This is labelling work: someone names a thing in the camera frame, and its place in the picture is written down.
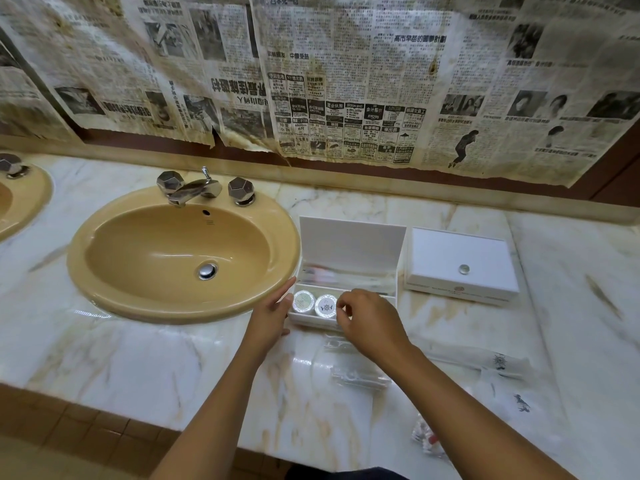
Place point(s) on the chrome faceted faucet knob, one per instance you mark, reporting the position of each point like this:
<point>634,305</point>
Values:
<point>11,164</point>
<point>241,190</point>
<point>170,182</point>

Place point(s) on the pile of toothbrush kits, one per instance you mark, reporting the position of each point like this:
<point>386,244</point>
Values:
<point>345,277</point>

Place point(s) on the person's right forearm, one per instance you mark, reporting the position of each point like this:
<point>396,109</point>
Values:
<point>470,419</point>

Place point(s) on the beige oval sink basin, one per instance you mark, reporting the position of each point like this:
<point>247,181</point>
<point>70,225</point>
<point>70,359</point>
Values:
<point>165,259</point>
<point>27,199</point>

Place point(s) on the white box with round knob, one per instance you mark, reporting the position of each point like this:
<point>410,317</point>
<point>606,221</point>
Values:
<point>450,252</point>
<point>352,242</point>

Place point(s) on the small round white jar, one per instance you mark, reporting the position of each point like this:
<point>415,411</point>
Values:
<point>326,305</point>

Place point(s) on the person's right hand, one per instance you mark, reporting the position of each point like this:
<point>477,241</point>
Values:
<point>377,324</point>

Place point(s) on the person's left hand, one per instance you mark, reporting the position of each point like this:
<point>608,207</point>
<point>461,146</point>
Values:
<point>265,322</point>

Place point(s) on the chrome faucet spout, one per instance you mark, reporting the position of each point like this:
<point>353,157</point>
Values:
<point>192,189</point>

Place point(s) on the person's dark clothing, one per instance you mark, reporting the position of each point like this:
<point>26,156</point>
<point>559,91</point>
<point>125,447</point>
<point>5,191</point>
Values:
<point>345,473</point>

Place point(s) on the chrome sink drain plug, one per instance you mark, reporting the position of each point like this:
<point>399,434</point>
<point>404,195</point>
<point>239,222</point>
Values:
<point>207,271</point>

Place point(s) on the person's left forearm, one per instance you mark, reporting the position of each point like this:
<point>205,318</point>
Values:
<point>210,424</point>

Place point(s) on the red item packet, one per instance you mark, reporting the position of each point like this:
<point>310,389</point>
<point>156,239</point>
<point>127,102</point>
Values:
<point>427,437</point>

